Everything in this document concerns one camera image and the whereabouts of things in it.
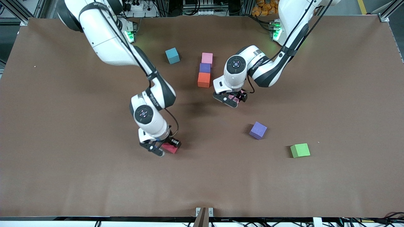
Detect aluminium frame post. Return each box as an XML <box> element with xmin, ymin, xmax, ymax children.
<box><xmin>377</xmin><ymin>0</ymin><xmax>404</xmax><ymax>22</ymax></box>
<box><xmin>0</xmin><ymin>0</ymin><xmax>43</xmax><ymax>26</ymax></box>

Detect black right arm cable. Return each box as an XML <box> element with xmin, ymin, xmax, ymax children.
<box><xmin>77</xmin><ymin>0</ymin><xmax>180</xmax><ymax>139</ymax></box>

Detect metal clamp bracket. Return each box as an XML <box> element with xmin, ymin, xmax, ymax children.
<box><xmin>195</xmin><ymin>207</ymin><xmax>214</xmax><ymax>227</ymax></box>

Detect teal foam cube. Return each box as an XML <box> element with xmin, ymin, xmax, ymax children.
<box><xmin>165</xmin><ymin>47</ymin><xmax>181</xmax><ymax>65</ymax></box>

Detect orange snack bags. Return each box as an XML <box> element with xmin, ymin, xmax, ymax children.
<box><xmin>252</xmin><ymin>0</ymin><xmax>280</xmax><ymax>17</ymax></box>

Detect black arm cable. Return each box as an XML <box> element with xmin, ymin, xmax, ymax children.
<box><xmin>246</xmin><ymin>0</ymin><xmax>333</xmax><ymax>94</ymax></box>
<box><xmin>77</xmin><ymin>0</ymin><xmax>180</xmax><ymax>139</ymax></box>

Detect orange foam cube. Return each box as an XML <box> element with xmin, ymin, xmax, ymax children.
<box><xmin>198</xmin><ymin>73</ymin><xmax>211</xmax><ymax>88</ymax></box>

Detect black cable bundle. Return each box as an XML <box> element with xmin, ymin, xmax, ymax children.
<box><xmin>339</xmin><ymin>212</ymin><xmax>404</xmax><ymax>227</ymax></box>

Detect red foam cube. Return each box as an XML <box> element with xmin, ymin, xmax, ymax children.
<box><xmin>161</xmin><ymin>143</ymin><xmax>179</xmax><ymax>154</ymax></box>

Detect white power strip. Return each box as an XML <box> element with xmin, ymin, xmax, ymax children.
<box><xmin>124</xmin><ymin>1</ymin><xmax>146</xmax><ymax>12</ymax></box>

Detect green foam cube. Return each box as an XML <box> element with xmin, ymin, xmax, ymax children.
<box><xmin>290</xmin><ymin>143</ymin><xmax>311</xmax><ymax>159</ymax></box>

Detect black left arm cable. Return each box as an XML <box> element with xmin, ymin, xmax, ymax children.
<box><xmin>246</xmin><ymin>0</ymin><xmax>333</xmax><ymax>94</ymax></box>

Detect brown table cover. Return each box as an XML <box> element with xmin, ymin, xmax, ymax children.
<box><xmin>0</xmin><ymin>15</ymin><xmax>404</xmax><ymax>218</ymax></box>

